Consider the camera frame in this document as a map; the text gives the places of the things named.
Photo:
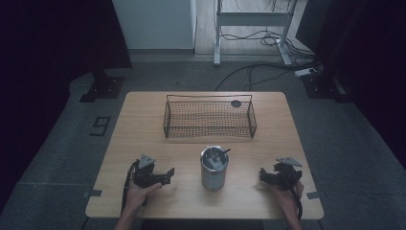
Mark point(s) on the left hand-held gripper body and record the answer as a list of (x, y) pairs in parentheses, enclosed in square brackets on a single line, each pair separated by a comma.
[(145, 174)]

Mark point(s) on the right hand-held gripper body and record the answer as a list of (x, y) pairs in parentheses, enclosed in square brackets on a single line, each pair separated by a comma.
[(287, 174)]

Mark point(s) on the person's left hand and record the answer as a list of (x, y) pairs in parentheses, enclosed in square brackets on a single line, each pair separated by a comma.
[(137, 195)]

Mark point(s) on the grey tape piece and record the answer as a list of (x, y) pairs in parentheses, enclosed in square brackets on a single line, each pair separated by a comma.
[(93, 193), (314, 195)]

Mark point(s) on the black stick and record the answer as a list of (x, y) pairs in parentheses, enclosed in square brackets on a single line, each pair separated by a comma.
[(225, 151)]

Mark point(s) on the silver metal can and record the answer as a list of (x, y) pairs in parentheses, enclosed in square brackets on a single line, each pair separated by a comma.
[(214, 174)]

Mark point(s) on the grey metal tool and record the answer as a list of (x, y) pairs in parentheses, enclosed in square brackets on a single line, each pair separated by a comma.
[(215, 159)]

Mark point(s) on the black round table grommet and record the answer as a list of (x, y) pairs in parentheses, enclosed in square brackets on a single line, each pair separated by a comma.
[(236, 103)]

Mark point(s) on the black stand base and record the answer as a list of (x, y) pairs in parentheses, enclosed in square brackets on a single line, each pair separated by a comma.
[(322, 87), (103, 87)]

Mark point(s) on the white power strip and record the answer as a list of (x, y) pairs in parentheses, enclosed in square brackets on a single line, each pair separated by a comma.
[(305, 72)]

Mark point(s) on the white cabinet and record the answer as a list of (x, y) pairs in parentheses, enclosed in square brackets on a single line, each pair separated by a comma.
[(154, 24)]

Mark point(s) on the dark curtain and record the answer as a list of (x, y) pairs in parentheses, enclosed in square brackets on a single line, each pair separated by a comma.
[(367, 48), (48, 48)]

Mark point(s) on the white desk frame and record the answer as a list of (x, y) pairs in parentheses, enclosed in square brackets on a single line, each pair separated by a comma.
[(255, 18)]

